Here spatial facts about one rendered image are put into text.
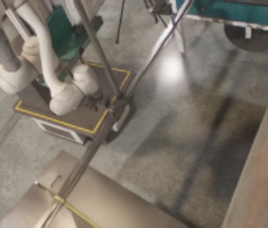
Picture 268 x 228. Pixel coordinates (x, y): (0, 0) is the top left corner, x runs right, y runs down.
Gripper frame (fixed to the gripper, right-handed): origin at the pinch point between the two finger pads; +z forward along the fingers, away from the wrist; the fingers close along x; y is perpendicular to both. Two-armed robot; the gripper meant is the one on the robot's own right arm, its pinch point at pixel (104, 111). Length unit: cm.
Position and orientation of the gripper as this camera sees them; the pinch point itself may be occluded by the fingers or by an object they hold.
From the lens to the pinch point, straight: 200.6
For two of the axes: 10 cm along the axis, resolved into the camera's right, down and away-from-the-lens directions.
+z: 2.6, 5.8, 7.7
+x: -8.3, -2.8, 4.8
